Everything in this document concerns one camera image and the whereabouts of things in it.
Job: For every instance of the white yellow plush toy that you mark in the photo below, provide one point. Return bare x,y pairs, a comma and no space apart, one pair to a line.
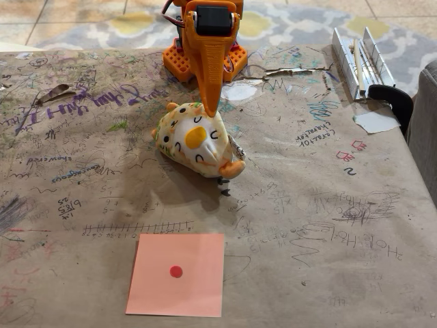
194,143

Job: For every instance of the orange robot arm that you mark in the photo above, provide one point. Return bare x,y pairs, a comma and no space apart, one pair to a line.
175,62

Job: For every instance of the grey yellow patterned rug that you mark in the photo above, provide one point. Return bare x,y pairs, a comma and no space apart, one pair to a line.
293,25

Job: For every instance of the thin wooden stick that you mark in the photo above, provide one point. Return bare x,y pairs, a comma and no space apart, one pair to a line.
358,68

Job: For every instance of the aluminium miter box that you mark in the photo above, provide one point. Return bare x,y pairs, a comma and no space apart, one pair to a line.
370,71

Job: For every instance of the white paper scrap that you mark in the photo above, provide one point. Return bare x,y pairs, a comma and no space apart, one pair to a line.
375,122

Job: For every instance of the black clamp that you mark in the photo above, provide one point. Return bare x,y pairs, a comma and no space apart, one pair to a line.
399,100

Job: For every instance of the scribbled brown paper cover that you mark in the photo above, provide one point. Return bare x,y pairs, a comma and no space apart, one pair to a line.
307,273

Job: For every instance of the grey upholstered seat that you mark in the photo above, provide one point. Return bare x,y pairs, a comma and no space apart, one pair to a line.
425,130

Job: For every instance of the pink square paper sheet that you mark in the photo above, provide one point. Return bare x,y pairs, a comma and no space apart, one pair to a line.
160,290

